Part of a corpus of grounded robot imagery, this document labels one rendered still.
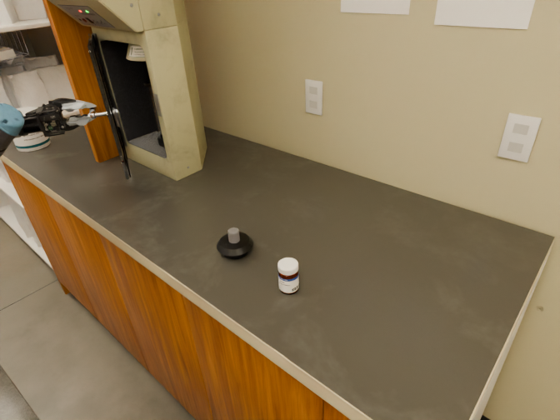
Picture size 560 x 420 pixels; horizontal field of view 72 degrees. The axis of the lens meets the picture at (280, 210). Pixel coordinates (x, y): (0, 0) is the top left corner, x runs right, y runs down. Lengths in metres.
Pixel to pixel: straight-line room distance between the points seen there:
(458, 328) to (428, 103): 0.62
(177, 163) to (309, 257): 0.61
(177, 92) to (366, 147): 0.63
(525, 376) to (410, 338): 0.80
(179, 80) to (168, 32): 0.14
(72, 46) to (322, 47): 0.82
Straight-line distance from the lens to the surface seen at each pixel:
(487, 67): 1.12
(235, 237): 0.95
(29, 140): 1.91
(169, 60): 1.28
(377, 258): 0.97
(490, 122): 1.15
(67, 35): 1.55
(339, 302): 0.86
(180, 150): 1.35
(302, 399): 0.90
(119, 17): 1.21
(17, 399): 0.87
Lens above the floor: 1.55
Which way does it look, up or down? 33 degrees down
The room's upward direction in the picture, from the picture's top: 3 degrees counter-clockwise
